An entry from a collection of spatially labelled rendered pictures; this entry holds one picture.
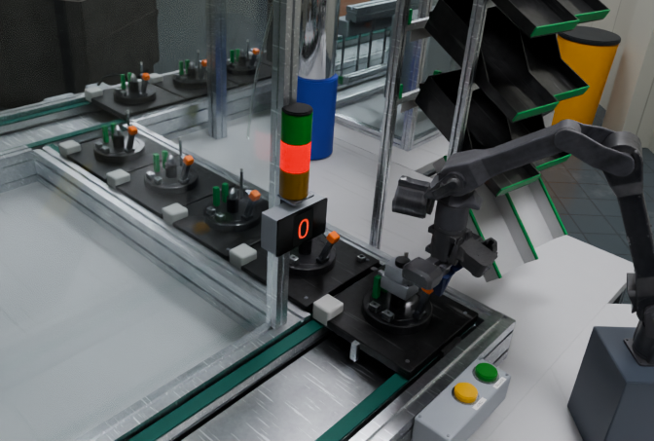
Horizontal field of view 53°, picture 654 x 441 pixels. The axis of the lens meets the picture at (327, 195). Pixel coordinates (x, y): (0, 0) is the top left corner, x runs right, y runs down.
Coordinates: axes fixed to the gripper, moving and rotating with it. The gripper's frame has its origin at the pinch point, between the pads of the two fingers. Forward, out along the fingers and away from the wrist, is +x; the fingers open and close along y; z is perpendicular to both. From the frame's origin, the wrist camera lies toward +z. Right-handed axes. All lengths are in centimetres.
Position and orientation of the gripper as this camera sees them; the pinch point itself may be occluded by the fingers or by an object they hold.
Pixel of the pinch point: (441, 279)
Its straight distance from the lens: 123.5
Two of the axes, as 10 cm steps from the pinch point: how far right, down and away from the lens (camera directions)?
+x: -0.5, 8.8, 4.8
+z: 7.4, 3.5, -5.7
